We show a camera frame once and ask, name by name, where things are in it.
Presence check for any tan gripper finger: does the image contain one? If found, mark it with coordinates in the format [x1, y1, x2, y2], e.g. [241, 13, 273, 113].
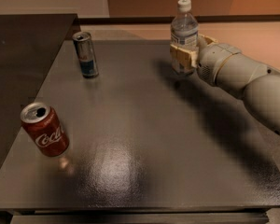
[170, 44, 199, 74]
[198, 34, 217, 48]

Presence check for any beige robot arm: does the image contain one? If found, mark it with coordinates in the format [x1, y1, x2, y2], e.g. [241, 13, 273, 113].
[170, 35, 280, 135]

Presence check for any slim Red Bull can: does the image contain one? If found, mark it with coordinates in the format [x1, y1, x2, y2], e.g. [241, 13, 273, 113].
[72, 32, 99, 78]

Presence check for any clear plastic water bottle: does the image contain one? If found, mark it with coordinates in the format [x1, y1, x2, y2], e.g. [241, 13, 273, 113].
[170, 0, 200, 77]

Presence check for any red Coca-Cola can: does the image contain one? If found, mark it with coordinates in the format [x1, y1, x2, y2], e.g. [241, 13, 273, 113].
[21, 102, 69, 157]

